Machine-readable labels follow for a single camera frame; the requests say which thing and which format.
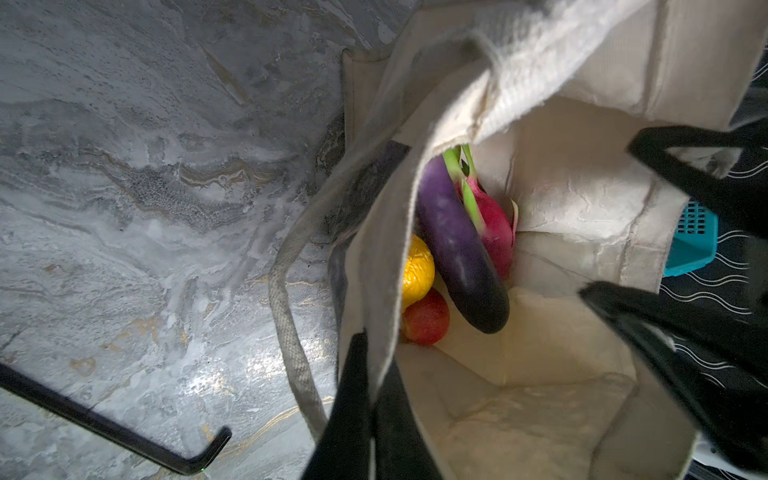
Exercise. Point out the teal plastic vegetable basket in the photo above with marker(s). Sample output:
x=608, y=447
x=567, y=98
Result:
x=695, y=240

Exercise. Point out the pink dragon fruit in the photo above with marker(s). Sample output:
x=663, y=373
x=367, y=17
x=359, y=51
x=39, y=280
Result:
x=496, y=229

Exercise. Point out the black hex key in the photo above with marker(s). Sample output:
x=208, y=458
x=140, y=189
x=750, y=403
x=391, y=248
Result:
x=86, y=418

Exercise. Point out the purple eggplant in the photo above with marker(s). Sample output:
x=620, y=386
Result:
x=460, y=257

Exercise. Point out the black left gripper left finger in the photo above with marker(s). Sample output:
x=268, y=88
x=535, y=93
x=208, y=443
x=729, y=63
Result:
x=345, y=448

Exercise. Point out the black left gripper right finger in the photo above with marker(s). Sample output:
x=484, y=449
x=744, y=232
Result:
x=400, y=450

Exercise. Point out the yellow mango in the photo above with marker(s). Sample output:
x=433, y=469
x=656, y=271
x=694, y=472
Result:
x=419, y=273

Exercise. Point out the cream canvas grocery bag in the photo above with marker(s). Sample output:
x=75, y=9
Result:
x=601, y=120

